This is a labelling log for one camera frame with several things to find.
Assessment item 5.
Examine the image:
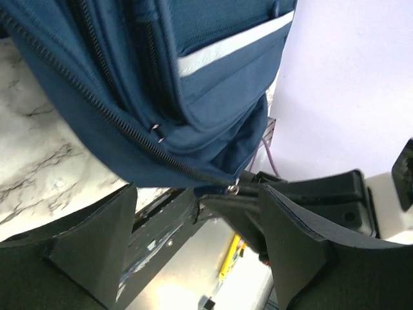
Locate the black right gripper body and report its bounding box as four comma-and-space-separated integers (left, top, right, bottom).
295, 169, 412, 239

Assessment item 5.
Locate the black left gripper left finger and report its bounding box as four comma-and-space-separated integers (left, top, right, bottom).
1, 184, 137, 309

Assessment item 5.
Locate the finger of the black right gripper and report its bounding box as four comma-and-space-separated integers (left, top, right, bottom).
238, 170, 365, 202
197, 195, 268, 264

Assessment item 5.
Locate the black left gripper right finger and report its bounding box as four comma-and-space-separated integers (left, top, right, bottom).
259, 185, 412, 309

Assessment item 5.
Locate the navy blue student backpack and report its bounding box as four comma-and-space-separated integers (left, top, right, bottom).
1, 1, 297, 193

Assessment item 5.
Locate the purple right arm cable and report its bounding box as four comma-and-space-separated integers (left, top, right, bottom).
248, 135, 281, 178

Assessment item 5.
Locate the aluminium front mounting rail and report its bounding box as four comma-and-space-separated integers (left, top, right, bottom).
116, 187, 275, 310

